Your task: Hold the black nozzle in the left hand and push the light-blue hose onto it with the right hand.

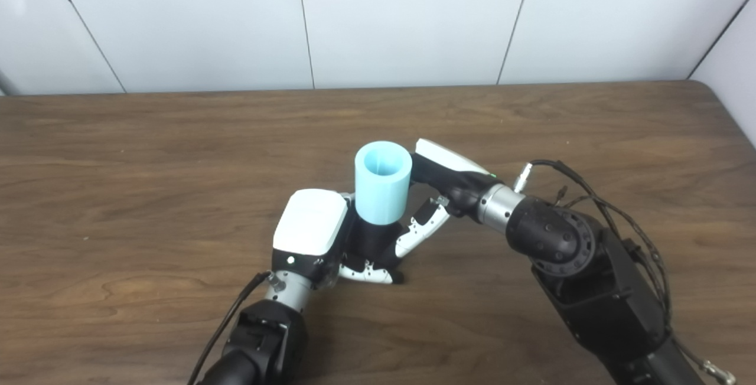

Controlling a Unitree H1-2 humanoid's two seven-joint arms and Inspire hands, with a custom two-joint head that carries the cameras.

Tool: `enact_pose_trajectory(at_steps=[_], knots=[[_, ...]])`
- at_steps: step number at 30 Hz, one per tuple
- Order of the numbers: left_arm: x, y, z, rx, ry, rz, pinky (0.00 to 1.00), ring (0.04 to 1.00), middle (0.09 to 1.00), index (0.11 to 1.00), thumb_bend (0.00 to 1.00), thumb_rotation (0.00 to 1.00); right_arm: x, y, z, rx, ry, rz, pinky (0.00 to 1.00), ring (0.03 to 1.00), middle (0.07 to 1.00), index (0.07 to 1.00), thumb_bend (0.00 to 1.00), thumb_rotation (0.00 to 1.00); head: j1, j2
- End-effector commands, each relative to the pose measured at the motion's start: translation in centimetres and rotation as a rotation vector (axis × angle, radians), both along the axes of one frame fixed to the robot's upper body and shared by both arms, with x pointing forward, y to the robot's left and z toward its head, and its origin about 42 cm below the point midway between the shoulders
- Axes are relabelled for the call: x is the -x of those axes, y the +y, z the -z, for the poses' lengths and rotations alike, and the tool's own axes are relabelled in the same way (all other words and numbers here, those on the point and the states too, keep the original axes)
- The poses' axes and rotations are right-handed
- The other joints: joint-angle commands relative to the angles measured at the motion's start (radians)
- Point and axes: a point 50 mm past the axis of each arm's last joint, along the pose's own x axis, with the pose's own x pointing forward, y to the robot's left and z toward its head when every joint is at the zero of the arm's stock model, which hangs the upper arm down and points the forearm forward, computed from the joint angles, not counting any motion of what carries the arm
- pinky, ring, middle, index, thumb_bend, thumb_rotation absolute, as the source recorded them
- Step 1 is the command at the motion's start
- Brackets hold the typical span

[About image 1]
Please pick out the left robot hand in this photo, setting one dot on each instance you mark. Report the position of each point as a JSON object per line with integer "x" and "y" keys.
{"x": 310, "y": 222}

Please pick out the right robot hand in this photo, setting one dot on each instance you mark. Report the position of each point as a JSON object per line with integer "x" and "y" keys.
{"x": 455, "y": 181}

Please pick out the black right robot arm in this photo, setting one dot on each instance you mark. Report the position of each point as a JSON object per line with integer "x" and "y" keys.
{"x": 590, "y": 290}

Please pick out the black nozzle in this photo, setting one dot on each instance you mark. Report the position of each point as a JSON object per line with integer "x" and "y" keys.
{"x": 372, "y": 243}

